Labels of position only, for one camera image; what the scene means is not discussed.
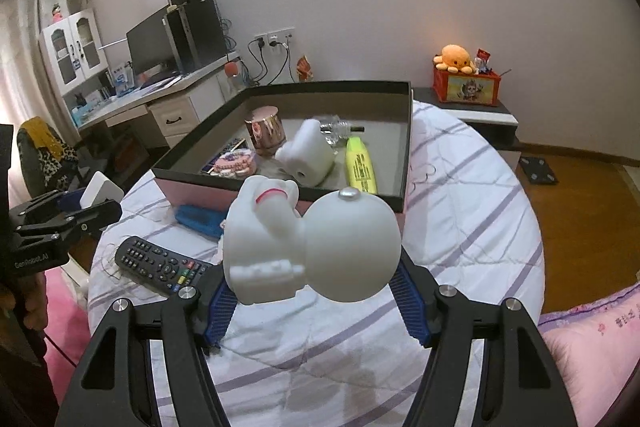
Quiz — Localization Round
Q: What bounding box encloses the blue flat object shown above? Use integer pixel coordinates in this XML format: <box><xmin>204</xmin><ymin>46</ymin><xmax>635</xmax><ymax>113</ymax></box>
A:
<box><xmin>175</xmin><ymin>205</ymin><xmax>227</xmax><ymax>239</ymax></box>

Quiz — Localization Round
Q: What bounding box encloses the beige curtain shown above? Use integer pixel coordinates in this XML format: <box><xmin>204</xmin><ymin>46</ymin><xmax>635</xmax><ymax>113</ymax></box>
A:
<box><xmin>0</xmin><ymin>0</ymin><xmax>72</xmax><ymax>188</ymax></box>

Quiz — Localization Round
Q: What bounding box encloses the red picture box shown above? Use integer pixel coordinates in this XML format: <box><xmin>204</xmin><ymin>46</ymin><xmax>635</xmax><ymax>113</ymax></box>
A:
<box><xmin>433</xmin><ymin>68</ymin><xmax>501</xmax><ymax>106</ymax></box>

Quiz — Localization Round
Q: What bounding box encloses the black computer monitor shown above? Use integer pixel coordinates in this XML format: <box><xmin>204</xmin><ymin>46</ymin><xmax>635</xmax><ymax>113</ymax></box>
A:
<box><xmin>126</xmin><ymin>8</ymin><xmax>177</xmax><ymax>76</ymax></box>

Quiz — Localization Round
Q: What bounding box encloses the clear glass bottle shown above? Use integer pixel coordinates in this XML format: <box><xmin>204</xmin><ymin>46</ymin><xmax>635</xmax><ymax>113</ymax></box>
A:
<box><xmin>320</xmin><ymin>115</ymin><xmax>366</xmax><ymax>146</ymax></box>

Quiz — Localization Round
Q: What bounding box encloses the white wall power strip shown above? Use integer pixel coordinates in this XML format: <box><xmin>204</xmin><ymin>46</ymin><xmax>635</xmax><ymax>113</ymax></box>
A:
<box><xmin>255</xmin><ymin>27</ymin><xmax>295</xmax><ymax>46</ymax></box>

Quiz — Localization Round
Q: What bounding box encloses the pink quilt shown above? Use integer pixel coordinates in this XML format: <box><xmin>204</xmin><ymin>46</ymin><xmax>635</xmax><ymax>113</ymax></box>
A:
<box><xmin>538</xmin><ymin>284</ymin><xmax>639</xmax><ymax>426</ymax></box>

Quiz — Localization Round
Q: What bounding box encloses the black floor scale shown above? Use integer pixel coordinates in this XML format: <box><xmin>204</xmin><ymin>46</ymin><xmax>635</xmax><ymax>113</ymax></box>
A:
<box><xmin>518</xmin><ymin>156</ymin><xmax>558</xmax><ymax>185</ymax></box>

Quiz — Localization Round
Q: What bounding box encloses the black remote control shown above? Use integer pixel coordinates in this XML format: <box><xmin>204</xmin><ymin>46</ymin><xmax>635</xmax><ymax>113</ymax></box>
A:
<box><xmin>114</xmin><ymin>236</ymin><xmax>212</xmax><ymax>296</ymax></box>

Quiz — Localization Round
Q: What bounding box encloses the orange octopus plush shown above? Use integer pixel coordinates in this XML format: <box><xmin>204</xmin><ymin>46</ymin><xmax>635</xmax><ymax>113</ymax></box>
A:
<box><xmin>433</xmin><ymin>44</ymin><xmax>475</xmax><ymax>75</ymax></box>

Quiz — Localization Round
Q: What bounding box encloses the rose gold cup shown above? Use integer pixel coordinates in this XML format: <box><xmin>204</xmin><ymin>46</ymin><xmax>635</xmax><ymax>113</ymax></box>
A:
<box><xmin>245</xmin><ymin>105</ymin><xmax>286</xmax><ymax>157</ymax></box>

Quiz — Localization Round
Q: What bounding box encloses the white astronaut figurine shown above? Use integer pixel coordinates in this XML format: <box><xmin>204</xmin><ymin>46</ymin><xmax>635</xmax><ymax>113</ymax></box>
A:
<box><xmin>219</xmin><ymin>176</ymin><xmax>401</xmax><ymax>306</ymax></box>

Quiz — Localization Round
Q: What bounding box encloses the pink black storage box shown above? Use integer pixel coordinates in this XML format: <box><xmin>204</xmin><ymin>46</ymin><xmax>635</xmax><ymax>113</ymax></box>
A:
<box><xmin>153</xmin><ymin>80</ymin><xmax>412</xmax><ymax>218</ymax></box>

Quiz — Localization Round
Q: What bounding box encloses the black computer tower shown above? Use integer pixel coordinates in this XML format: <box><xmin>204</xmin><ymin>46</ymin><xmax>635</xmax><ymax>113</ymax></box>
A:
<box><xmin>164</xmin><ymin>0</ymin><xmax>228</xmax><ymax>75</ymax></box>

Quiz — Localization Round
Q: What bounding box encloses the pink toy in box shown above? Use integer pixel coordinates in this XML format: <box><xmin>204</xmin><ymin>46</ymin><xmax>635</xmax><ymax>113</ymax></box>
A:
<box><xmin>212</xmin><ymin>147</ymin><xmax>257</xmax><ymax>179</ymax></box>

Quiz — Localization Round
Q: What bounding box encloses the white desk with drawers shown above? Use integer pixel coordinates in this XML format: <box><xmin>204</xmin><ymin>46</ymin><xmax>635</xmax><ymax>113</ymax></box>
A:
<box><xmin>78</xmin><ymin>52</ymin><xmax>243</xmax><ymax>148</ymax></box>

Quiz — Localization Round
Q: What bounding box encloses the yellow highlighter pen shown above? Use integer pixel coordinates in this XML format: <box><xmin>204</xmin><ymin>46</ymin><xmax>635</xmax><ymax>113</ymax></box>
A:
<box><xmin>345</xmin><ymin>136</ymin><xmax>378</xmax><ymax>194</ymax></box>

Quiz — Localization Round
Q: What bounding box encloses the white cube box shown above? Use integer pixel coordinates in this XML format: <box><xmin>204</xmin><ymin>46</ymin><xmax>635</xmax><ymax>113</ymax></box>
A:
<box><xmin>79</xmin><ymin>171</ymin><xmax>124</xmax><ymax>209</ymax></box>

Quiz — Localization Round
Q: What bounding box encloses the office chair with leopard cloth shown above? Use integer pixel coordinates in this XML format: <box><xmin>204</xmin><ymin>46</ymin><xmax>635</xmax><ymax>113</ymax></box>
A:
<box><xmin>16</xmin><ymin>117</ymin><xmax>79</xmax><ymax>198</ymax></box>

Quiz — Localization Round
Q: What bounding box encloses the black white nightstand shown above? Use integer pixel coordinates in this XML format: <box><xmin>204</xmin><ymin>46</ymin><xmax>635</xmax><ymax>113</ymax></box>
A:
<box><xmin>413</xmin><ymin>88</ymin><xmax>521</xmax><ymax>169</ymax></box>

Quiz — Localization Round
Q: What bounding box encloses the white glass door cabinet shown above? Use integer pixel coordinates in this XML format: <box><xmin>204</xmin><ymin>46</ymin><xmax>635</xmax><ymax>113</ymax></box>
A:
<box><xmin>39</xmin><ymin>10</ymin><xmax>108</xmax><ymax>96</ymax></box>

